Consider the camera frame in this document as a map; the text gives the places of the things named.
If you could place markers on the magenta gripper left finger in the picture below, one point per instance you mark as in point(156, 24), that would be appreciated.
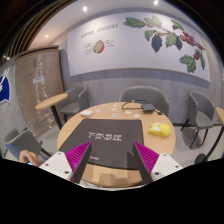
point(77, 159)

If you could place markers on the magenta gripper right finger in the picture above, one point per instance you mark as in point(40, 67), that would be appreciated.
point(146, 160)

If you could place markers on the yellow computer mouse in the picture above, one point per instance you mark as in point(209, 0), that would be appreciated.
point(160, 129)

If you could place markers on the person's hand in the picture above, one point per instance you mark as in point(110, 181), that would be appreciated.
point(25, 155)

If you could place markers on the round wooden table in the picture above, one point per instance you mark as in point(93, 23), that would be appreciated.
point(112, 177)

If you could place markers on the white card box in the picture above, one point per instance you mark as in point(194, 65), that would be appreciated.
point(86, 113)

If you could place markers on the black adapter box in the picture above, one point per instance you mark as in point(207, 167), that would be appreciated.
point(148, 107)

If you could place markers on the grey chair back left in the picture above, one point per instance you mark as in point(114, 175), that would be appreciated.
point(76, 101)

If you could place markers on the grey chair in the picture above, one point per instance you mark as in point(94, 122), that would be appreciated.
point(76, 101)
point(146, 95)
point(200, 113)
point(17, 142)

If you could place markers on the small round side table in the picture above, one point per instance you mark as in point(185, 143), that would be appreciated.
point(52, 102)

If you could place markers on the grey chair back centre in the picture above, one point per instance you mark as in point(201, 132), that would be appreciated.
point(146, 95)

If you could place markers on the grey chair front left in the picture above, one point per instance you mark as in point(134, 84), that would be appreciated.
point(17, 142)

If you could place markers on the grey chair right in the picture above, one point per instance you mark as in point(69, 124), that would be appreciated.
point(200, 113)

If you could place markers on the coffee cherries wall poster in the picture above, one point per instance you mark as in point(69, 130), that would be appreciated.
point(137, 40)

